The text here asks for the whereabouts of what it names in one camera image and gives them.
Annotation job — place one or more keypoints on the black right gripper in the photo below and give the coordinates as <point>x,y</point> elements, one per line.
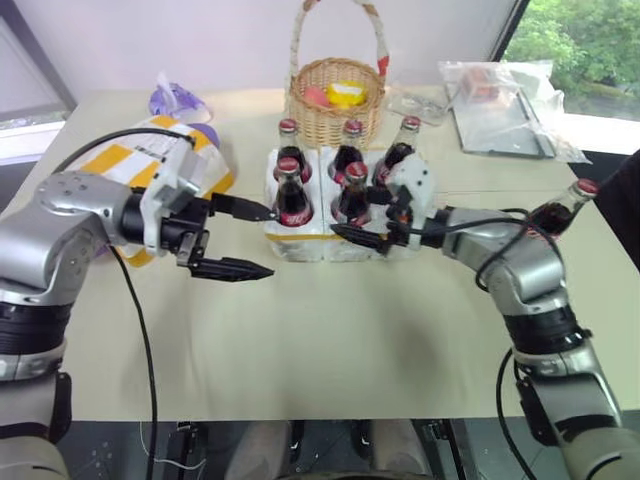
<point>402,227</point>

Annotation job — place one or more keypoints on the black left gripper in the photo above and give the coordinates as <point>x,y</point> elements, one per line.
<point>185,230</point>

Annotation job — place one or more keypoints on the glass cola bottle red cap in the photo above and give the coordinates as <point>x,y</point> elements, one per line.
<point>290,150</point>
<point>352,200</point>
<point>557,212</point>
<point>291,200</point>
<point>397,152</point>
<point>350,150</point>

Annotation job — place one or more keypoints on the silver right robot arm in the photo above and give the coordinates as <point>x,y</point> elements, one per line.
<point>525,280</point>

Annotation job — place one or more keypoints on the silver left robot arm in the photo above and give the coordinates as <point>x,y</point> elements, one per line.
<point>60,240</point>

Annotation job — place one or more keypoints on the white bottle crate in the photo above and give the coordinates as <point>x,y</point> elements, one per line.
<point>300,245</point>

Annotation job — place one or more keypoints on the small clear plastic bag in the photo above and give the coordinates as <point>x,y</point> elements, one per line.
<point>417,102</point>

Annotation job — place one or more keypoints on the yellow toy food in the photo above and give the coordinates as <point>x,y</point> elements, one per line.
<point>346,94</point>

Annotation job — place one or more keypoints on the pink toy food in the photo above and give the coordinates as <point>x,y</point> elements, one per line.
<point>316,96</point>

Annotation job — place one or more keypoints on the grey metal tray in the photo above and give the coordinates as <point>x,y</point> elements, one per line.
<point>500,130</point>

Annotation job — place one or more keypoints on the purple plastic bag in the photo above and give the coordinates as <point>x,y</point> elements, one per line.
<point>172,97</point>

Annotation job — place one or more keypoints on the large clear plastic bag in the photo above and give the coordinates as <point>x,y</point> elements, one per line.
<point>540,80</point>

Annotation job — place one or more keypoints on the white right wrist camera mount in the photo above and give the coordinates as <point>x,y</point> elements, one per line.
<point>416,182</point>

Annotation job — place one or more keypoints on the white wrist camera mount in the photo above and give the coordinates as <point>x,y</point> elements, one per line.
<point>416,182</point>
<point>175,175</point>

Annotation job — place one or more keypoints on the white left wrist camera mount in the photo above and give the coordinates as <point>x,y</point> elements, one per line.
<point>175,175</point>

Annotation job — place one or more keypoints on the black window frame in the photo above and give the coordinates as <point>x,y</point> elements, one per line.
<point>509,30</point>

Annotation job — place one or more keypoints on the grey window frame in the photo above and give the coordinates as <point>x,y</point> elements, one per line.
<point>35,60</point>

